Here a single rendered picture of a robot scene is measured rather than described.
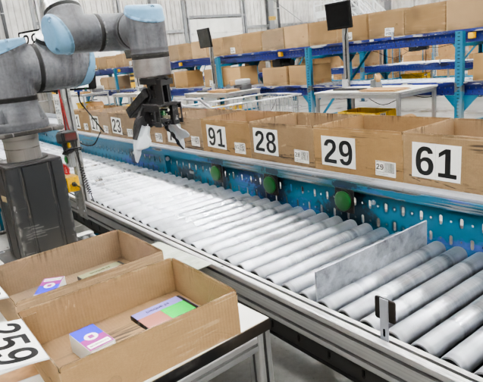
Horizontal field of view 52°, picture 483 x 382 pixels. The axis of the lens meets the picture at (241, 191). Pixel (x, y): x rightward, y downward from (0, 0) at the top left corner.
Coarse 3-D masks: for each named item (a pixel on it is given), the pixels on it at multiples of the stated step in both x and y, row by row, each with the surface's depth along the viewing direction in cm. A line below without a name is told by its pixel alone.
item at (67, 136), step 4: (60, 132) 216; (64, 132) 212; (68, 132) 213; (72, 132) 214; (76, 132) 215; (56, 136) 219; (60, 136) 214; (64, 136) 212; (68, 136) 213; (72, 136) 214; (76, 136) 214; (60, 140) 216; (64, 140) 212; (68, 140) 213; (72, 140) 214; (76, 140) 215; (64, 144) 218; (68, 144) 217; (64, 148) 218; (68, 148) 218; (64, 152) 218; (68, 152) 220
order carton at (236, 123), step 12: (204, 120) 242; (216, 120) 234; (228, 120) 256; (240, 120) 260; (252, 120) 258; (204, 132) 245; (228, 132) 228; (240, 132) 221; (204, 144) 248; (228, 144) 230; (240, 156) 225
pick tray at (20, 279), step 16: (80, 240) 146; (96, 240) 149; (112, 240) 152; (128, 240) 148; (32, 256) 138; (48, 256) 140; (64, 256) 143; (80, 256) 146; (96, 256) 149; (112, 256) 153; (128, 256) 151; (144, 256) 141; (160, 256) 131; (0, 272) 132; (16, 272) 135; (32, 272) 138; (48, 272) 141; (64, 272) 144; (80, 272) 146; (112, 272) 123; (16, 288) 136; (32, 288) 138; (64, 288) 116; (80, 288) 118; (0, 304) 124; (16, 304) 110; (32, 304) 112
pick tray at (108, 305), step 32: (96, 288) 115; (128, 288) 120; (160, 288) 125; (192, 288) 121; (224, 288) 108; (32, 320) 107; (64, 320) 111; (96, 320) 116; (128, 320) 115; (192, 320) 98; (224, 320) 104; (64, 352) 104; (96, 352) 87; (128, 352) 91; (160, 352) 95; (192, 352) 100
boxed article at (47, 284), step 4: (44, 280) 132; (48, 280) 132; (52, 280) 131; (56, 280) 131; (60, 280) 131; (64, 280) 134; (40, 284) 130; (44, 284) 130; (48, 284) 129; (52, 284) 129; (56, 284) 129; (60, 284) 129; (64, 284) 133; (40, 288) 128; (44, 288) 127; (48, 288) 127; (52, 288) 127; (36, 292) 125; (40, 292) 125; (44, 292) 125
